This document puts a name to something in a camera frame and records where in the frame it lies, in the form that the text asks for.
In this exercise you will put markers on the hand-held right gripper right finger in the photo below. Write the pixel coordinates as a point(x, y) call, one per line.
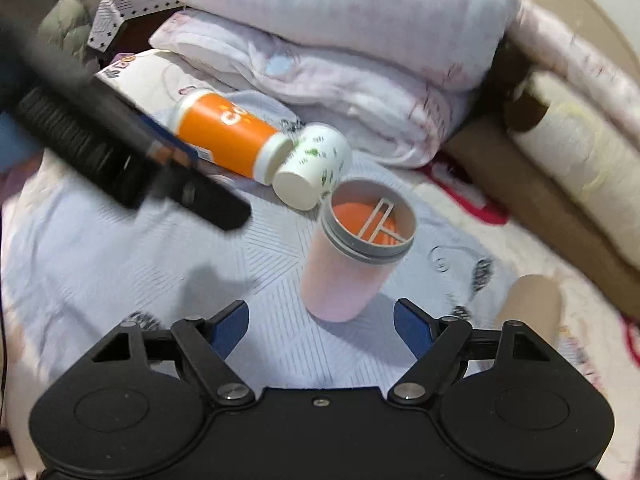
point(410, 327)

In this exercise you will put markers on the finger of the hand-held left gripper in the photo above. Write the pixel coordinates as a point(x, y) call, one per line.
point(210, 200)

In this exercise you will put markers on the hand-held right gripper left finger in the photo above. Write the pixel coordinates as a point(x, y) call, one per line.
point(231, 327)

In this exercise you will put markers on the orange cup with white lid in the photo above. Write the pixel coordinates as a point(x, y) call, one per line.
point(225, 130)

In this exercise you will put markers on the white paper cup green print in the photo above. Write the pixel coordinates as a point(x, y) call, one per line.
point(320, 155)

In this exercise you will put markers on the pink cup with grey rim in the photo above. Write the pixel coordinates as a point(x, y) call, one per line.
point(335, 275)

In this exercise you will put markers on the white printed packet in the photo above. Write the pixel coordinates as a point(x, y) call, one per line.
point(140, 77)

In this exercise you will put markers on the green quilted cloth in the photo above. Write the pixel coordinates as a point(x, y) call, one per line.
point(65, 30)

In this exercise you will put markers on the brown cardboard tube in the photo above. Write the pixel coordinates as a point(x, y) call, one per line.
point(530, 310)

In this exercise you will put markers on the black white patterned box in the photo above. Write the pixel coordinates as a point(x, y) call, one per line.
point(125, 10)

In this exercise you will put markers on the pink floral folded quilt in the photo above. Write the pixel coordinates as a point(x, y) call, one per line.
point(350, 15)
point(325, 90)

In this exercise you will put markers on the cream rolled pillow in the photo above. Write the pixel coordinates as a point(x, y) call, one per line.
point(585, 160)

